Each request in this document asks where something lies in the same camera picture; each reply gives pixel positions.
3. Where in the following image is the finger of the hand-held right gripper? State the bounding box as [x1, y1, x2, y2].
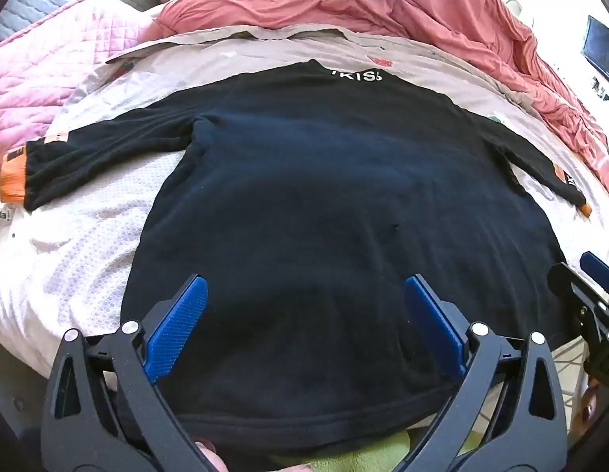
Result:
[580, 251, 609, 301]
[548, 262, 607, 328]

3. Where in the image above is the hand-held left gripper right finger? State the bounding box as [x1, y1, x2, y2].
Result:
[404, 274, 569, 472]

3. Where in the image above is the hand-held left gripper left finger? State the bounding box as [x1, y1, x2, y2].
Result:
[40, 274, 223, 472]

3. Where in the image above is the black sweater with orange cuffs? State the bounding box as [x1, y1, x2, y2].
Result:
[0, 59, 593, 453]

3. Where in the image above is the person's right hand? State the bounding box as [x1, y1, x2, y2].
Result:
[580, 386, 605, 436]

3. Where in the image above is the person's left hand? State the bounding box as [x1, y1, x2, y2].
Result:
[194, 437, 231, 472]

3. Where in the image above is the white textured bedsheet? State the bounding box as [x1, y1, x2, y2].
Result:
[0, 147, 192, 352]

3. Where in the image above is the green cloth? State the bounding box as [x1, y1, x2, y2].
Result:
[274, 425, 482, 472]

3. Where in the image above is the dark flat screen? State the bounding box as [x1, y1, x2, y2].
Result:
[581, 15, 609, 88]

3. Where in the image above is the beige printed blanket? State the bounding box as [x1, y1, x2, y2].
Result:
[49, 24, 609, 276]

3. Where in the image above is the pink quilted pillow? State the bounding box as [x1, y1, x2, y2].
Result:
[0, 0, 160, 173]

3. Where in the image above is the salmon pink duvet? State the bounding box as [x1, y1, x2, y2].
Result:
[156, 0, 609, 203]

